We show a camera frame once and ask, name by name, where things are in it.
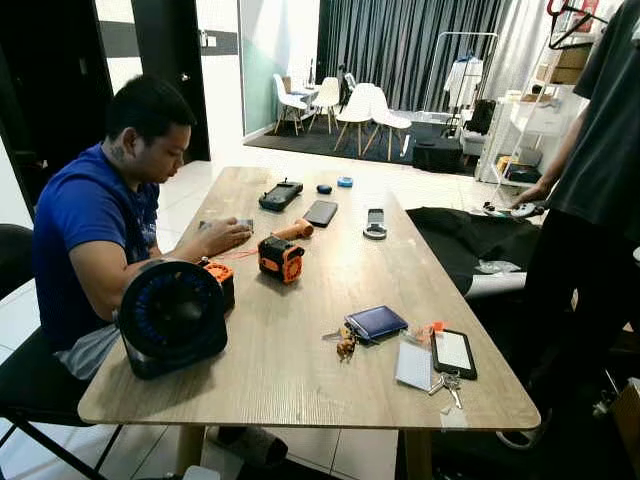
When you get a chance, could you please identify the black device white screen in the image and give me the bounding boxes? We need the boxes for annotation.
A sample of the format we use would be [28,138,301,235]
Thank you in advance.
[431,328,478,381]

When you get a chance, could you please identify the standing person dark shirt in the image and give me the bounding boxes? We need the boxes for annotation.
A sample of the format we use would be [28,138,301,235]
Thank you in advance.
[495,0,640,451]

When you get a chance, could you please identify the black round fan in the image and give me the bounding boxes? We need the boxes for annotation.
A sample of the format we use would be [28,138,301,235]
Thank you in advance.
[117,260,229,379]

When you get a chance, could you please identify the orange cylinder handle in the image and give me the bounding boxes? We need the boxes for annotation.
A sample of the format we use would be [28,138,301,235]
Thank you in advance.
[272,219,314,242]

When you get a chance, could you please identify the small silver keys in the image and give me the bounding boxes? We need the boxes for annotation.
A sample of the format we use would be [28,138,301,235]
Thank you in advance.
[430,372,464,409]

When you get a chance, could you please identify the white clothes rack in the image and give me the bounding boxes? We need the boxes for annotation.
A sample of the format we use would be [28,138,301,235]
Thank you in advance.
[420,32,501,131]

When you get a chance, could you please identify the white ring controller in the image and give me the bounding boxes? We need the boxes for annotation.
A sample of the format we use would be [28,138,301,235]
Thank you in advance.
[484,200,546,219]

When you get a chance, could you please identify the white card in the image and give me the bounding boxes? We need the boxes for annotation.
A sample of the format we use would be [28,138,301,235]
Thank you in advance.
[395,338,434,391]

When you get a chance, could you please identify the clear plastic bag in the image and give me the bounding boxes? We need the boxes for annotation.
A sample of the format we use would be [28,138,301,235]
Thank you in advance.
[468,258,526,299]

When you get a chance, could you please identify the white shelf unit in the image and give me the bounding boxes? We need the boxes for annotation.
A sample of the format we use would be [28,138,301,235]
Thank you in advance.
[478,90,576,186]

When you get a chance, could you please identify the black chair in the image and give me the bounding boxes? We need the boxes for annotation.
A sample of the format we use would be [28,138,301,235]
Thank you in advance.
[0,223,126,476]

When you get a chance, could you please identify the white chair wooden legs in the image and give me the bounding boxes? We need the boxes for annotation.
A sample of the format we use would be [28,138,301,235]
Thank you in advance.
[272,73,311,136]
[335,83,413,161]
[310,77,343,133]

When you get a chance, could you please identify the brown keychain charm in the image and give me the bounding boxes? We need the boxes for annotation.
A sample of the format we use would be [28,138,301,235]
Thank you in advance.
[322,325,359,361]

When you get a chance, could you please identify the black handheld controller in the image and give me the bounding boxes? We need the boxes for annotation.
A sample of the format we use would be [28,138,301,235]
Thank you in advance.
[258,180,304,212]

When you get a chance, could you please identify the red hanger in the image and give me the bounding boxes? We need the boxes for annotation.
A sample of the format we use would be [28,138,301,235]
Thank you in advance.
[545,0,601,49]

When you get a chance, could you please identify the phone on round stand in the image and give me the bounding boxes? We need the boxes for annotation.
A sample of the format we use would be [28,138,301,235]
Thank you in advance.
[363,208,388,240]

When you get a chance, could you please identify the black smartphone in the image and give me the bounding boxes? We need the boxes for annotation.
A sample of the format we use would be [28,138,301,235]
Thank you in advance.
[303,200,339,228]

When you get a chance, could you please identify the cardboard box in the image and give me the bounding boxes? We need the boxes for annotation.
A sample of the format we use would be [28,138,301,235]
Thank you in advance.
[612,385,640,471]

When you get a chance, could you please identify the dark rug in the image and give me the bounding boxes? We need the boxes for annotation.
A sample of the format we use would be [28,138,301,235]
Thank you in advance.
[245,120,481,176]

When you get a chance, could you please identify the small orange black device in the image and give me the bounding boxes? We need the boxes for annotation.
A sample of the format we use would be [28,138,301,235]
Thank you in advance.
[203,258,237,311]

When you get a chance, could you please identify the boxy orange black device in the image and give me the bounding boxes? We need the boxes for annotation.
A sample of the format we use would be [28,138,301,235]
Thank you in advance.
[257,235,305,284]

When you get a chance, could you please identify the blue wallet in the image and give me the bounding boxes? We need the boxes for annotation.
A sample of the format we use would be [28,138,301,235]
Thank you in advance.
[344,305,409,343]

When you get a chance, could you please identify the black door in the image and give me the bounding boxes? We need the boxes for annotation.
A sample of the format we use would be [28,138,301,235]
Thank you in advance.
[130,0,211,161]

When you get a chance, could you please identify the dark grey curtain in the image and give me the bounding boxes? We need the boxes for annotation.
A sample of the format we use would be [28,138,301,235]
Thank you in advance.
[318,0,511,113]

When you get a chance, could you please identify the white hanging shirt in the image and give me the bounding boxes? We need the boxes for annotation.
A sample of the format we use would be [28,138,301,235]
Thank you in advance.
[445,57,485,111]

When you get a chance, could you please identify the black cloth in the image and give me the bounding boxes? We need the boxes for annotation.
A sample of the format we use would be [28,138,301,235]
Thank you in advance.
[405,207,541,296]

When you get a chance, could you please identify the seated person blue shirt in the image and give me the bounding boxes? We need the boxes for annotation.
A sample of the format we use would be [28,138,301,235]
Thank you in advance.
[32,75,291,471]

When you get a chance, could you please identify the black box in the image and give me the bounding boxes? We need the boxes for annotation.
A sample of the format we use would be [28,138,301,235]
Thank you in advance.
[412,137,464,174]

